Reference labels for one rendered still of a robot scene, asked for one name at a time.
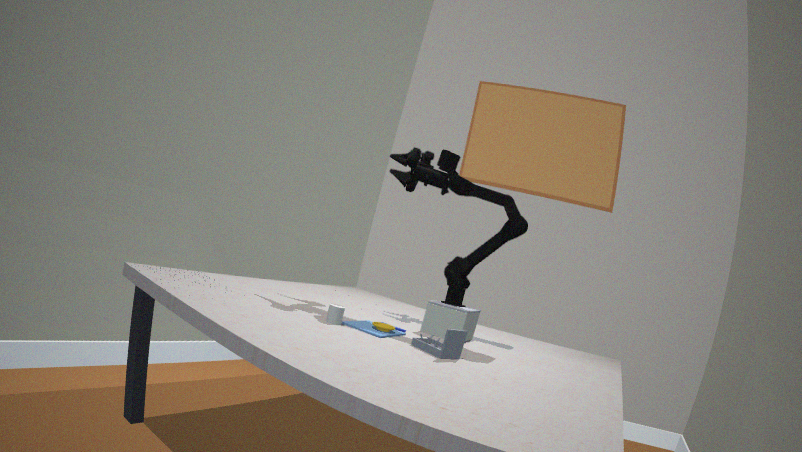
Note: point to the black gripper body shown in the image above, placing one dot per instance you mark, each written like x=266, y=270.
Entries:
x=418, y=172

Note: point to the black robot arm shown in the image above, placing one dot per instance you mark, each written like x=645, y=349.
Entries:
x=457, y=270

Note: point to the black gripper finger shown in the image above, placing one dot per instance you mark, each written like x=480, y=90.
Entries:
x=401, y=176
x=401, y=158

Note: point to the yellow round plate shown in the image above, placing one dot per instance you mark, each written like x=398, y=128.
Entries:
x=383, y=327

